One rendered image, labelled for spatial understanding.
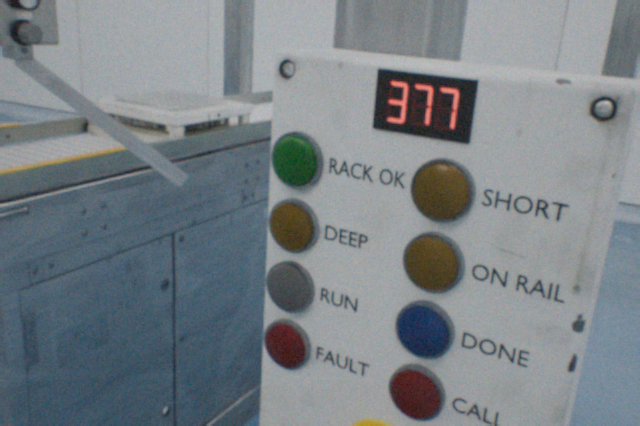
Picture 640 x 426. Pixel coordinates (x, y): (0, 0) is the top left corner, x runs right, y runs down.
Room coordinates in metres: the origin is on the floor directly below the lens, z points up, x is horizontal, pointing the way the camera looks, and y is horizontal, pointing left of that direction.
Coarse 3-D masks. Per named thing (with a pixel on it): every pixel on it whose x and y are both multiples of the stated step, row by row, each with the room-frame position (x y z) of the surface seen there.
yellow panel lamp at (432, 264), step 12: (420, 240) 0.29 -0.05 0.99; (432, 240) 0.28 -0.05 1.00; (408, 252) 0.29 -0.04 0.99; (420, 252) 0.28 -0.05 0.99; (432, 252) 0.28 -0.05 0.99; (444, 252) 0.28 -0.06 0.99; (408, 264) 0.29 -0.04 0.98; (420, 264) 0.28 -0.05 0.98; (432, 264) 0.28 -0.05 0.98; (444, 264) 0.28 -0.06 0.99; (456, 264) 0.28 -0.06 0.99; (420, 276) 0.28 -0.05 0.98; (432, 276) 0.28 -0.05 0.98; (444, 276) 0.28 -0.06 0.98; (456, 276) 0.28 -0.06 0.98; (432, 288) 0.28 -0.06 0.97; (444, 288) 0.28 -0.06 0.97
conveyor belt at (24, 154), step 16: (256, 112) 1.73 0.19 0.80; (272, 112) 1.75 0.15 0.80; (32, 144) 1.20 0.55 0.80; (48, 144) 1.21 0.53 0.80; (64, 144) 1.21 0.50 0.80; (80, 144) 1.22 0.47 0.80; (96, 144) 1.23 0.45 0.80; (112, 144) 1.24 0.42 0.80; (0, 160) 1.07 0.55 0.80; (16, 160) 1.07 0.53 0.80; (32, 160) 1.08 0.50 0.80; (96, 176) 1.03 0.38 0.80; (16, 192) 0.90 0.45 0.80; (32, 192) 0.92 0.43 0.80
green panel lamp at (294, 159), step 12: (288, 144) 0.32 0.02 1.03; (300, 144) 0.32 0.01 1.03; (276, 156) 0.33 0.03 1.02; (288, 156) 0.32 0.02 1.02; (300, 156) 0.32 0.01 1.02; (312, 156) 0.32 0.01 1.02; (276, 168) 0.33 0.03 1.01; (288, 168) 0.32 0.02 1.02; (300, 168) 0.32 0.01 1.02; (312, 168) 0.32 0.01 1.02; (288, 180) 0.32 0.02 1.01; (300, 180) 0.32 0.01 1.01
